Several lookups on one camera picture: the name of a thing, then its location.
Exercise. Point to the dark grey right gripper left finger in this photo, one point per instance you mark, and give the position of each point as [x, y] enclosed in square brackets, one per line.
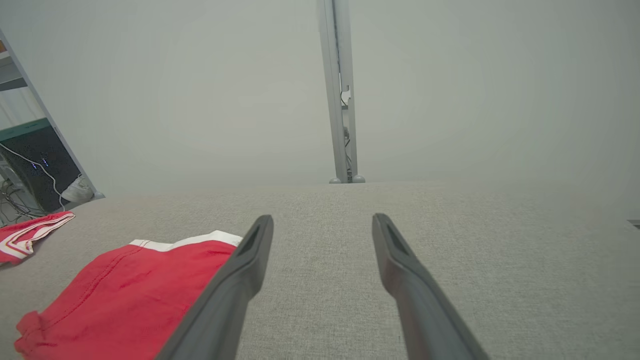
[235, 290]

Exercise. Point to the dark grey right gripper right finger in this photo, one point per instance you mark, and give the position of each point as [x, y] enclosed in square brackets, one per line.
[415, 300]

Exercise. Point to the red shorts with white stripes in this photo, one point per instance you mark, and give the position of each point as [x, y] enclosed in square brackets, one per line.
[125, 300]

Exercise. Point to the red Bulls basketball jersey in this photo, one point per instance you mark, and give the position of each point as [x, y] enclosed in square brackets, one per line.
[30, 232]

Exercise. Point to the white sneaker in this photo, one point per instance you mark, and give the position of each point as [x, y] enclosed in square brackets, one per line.
[77, 191]

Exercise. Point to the light grey partition panel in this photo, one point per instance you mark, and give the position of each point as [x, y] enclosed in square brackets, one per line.
[500, 100]
[175, 100]

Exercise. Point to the black computer case teal top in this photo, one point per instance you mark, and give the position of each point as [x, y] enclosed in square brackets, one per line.
[30, 185]

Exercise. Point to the grey partition frame leg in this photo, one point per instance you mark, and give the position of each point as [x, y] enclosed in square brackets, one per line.
[98, 195]

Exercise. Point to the grey partition post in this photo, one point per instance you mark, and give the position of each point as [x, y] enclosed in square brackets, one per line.
[334, 100]

